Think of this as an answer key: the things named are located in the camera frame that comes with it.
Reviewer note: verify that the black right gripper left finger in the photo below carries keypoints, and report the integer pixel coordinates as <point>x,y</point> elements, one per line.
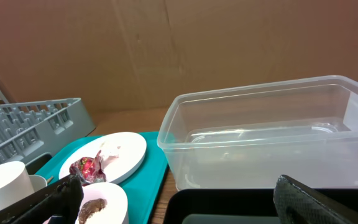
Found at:
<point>56,203</point>

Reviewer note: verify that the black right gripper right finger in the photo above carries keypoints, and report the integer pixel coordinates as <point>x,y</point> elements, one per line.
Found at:
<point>297,203</point>

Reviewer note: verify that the brown food scrap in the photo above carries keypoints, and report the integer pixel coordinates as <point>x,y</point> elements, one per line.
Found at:
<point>90,208</point>

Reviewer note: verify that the red snack wrapper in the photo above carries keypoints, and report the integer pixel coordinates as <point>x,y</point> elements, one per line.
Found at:
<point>89,170</point>

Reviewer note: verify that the pink bowl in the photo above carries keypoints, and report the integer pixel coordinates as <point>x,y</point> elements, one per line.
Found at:
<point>116,208</point>

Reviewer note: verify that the white paper cup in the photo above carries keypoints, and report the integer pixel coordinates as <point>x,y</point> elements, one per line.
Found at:
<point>15,183</point>

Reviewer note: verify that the white tissue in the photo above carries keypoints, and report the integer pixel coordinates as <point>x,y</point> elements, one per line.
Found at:
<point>109,151</point>

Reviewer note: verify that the black waste tray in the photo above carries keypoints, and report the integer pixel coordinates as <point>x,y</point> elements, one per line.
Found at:
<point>237,205</point>

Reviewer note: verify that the grey dishwasher rack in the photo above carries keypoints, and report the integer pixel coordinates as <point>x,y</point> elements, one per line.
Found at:
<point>31,130</point>

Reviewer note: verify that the grey small bowl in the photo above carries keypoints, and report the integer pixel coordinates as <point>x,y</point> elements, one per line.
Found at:
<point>38,182</point>

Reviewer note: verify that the clear plastic bin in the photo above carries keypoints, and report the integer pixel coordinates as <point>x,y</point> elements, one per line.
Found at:
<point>246,137</point>

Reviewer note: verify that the teal serving tray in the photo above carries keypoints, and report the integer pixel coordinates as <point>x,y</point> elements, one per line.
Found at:
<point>142,187</point>

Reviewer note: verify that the large white plate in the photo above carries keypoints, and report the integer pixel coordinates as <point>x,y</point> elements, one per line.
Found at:
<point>129,151</point>

